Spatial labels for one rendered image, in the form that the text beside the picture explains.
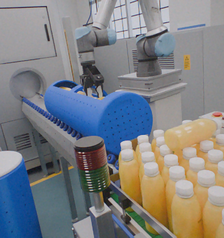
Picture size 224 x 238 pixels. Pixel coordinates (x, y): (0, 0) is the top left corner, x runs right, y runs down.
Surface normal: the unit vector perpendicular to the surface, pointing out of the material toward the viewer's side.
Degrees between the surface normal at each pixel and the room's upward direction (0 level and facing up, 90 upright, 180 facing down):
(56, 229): 0
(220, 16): 90
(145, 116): 90
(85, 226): 0
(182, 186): 0
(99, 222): 90
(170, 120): 90
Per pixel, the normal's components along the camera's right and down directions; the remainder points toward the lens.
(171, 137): -0.85, 0.28
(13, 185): 0.88, 0.02
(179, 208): -0.62, -0.01
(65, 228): -0.13, -0.95
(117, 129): 0.48, 0.19
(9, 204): 0.74, 0.11
